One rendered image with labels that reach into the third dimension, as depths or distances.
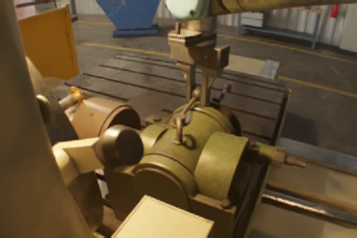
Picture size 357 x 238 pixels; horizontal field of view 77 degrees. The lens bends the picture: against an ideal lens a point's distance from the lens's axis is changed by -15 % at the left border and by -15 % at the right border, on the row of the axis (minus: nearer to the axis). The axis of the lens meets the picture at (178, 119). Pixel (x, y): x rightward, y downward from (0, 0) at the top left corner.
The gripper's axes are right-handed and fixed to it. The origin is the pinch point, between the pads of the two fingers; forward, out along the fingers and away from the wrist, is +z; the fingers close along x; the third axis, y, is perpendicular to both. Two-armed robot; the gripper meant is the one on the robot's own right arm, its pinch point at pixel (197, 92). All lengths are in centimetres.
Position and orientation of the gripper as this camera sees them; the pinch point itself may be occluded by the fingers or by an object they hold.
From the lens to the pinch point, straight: 65.4
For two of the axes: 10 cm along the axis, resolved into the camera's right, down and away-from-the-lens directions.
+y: 5.8, -4.4, 6.8
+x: -8.1, -3.2, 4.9
